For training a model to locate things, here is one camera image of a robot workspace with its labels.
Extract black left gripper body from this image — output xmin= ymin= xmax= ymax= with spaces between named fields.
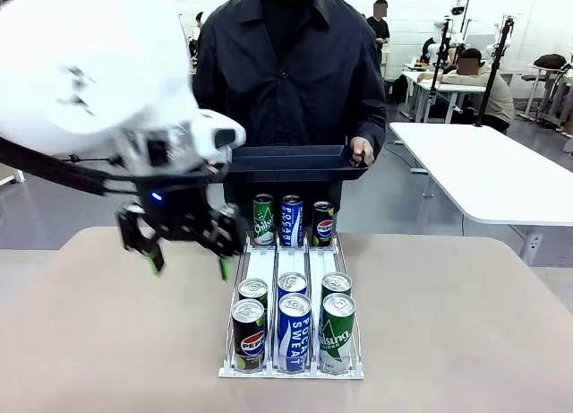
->
xmin=133 ymin=177 xmax=214 ymax=244

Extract dark plastic serving tray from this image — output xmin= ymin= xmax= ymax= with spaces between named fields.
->
xmin=223 ymin=144 xmax=371 ymax=185

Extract blue Pocari Sweat can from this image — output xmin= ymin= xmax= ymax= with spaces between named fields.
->
xmin=278 ymin=292 xmax=313 ymax=372
xmin=277 ymin=271 xmax=309 ymax=300
xmin=280 ymin=194 xmax=304 ymax=247

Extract person's left forearm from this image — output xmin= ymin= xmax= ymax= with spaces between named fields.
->
xmin=355 ymin=94 xmax=389 ymax=157

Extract person in dark jacket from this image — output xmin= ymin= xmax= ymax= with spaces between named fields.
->
xmin=191 ymin=0 xmax=389 ymax=235

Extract background person dark clothes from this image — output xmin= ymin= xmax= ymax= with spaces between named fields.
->
xmin=187 ymin=10 xmax=205 ymax=73

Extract standing person in black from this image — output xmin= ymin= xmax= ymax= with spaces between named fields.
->
xmin=365 ymin=0 xmax=391 ymax=65

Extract seated person beige jacket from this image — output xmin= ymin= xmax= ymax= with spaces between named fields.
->
xmin=415 ymin=47 xmax=516 ymax=134

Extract person's left hand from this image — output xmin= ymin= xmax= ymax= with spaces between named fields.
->
xmin=349 ymin=136 xmax=376 ymax=168

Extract green Chilsung Cider can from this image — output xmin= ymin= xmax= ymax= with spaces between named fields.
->
xmin=319 ymin=292 xmax=357 ymax=373
xmin=321 ymin=271 xmax=354 ymax=300
xmin=252 ymin=193 xmax=275 ymax=247

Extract white can dispenser rack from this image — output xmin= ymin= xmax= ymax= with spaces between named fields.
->
xmin=218 ymin=231 xmax=366 ymax=381

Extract white background desk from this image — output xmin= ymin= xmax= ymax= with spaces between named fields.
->
xmin=400 ymin=67 xmax=489 ymax=123

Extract large white table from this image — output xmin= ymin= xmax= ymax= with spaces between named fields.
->
xmin=388 ymin=120 xmax=573 ymax=267

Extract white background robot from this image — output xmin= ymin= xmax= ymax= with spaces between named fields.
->
xmin=423 ymin=18 xmax=462 ymax=60

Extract black bag on desk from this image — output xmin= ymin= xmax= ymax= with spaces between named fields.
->
xmin=532 ymin=53 xmax=572 ymax=70

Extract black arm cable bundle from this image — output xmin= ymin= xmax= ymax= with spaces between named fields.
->
xmin=0 ymin=134 xmax=144 ymax=197

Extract black camera stand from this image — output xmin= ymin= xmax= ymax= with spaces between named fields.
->
xmin=429 ymin=16 xmax=453 ymax=108
xmin=474 ymin=16 xmax=516 ymax=127

